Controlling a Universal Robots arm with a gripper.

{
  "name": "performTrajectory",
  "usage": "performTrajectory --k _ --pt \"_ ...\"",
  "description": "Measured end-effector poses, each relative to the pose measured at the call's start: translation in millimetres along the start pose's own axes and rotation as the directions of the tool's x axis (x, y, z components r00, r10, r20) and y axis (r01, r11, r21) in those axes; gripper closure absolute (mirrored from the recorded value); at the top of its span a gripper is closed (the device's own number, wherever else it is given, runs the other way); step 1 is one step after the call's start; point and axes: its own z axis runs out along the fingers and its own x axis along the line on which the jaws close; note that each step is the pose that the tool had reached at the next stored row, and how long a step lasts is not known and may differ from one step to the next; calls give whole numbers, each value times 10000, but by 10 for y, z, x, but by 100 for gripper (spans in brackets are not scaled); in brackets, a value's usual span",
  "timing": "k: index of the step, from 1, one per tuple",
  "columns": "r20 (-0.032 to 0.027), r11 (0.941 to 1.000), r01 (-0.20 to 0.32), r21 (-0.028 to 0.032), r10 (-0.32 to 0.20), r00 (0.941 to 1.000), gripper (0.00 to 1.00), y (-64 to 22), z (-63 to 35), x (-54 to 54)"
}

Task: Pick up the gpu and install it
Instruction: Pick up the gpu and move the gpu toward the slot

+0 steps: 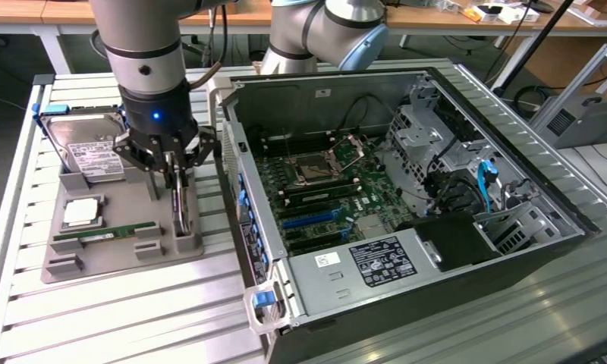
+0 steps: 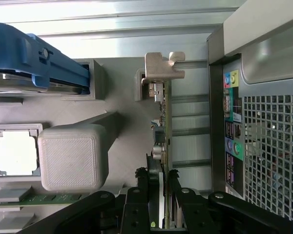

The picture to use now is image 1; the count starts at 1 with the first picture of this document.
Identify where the white cardboard box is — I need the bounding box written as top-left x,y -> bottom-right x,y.
498,6 -> 540,26

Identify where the black plastic shroud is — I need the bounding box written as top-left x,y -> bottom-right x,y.
396,212 -> 501,273

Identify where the graphics card with metal bracket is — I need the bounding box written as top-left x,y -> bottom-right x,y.
163,151 -> 194,239

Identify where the aluminium profile frame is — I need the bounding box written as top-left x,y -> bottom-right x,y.
528,43 -> 607,130

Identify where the CPU socket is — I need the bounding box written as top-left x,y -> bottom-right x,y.
286,151 -> 342,187

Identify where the black wire bundle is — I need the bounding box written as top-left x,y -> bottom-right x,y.
422,168 -> 486,219

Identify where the grey equipment box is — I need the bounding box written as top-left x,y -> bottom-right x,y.
528,94 -> 607,149

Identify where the dark RAM stick with label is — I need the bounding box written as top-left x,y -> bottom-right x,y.
282,185 -> 361,209

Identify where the metal socket cover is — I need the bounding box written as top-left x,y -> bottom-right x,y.
325,134 -> 368,170

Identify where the silver CPU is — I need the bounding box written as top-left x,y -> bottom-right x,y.
62,199 -> 102,224

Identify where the black expansion slot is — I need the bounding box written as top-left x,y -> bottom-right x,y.
276,203 -> 334,219

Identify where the grey power supply unit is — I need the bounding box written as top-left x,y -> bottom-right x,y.
281,227 -> 444,319

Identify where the green motherboard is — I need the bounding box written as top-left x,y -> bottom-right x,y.
251,130 -> 420,257

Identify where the black tripod pole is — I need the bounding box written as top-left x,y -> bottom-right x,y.
489,0 -> 576,94

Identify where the perforated metal disk bay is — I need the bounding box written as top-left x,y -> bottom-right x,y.
472,200 -> 563,256

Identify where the blue wire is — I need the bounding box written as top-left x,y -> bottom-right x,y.
477,158 -> 500,213

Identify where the hard disk with blue caddy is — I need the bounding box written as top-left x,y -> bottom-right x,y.
31,102 -> 131,184

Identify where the grey parts rack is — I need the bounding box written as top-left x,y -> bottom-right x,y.
39,151 -> 206,285

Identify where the black open PC case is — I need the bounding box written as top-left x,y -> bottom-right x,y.
205,66 -> 601,364

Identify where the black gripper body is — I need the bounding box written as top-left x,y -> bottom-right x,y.
118,80 -> 198,155

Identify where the wooden desk with white legs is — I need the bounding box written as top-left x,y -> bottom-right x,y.
386,0 -> 607,90
0,0 -> 274,75

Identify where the black hanging cable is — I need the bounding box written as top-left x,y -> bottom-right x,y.
186,0 -> 229,91

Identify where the black office chair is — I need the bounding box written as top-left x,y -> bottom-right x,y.
179,33 -> 217,61

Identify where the silver chipset heatsink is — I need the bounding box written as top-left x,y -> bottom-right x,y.
356,218 -> 385,238

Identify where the green RAM stick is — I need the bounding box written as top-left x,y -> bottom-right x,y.
53,221 -> 157,242

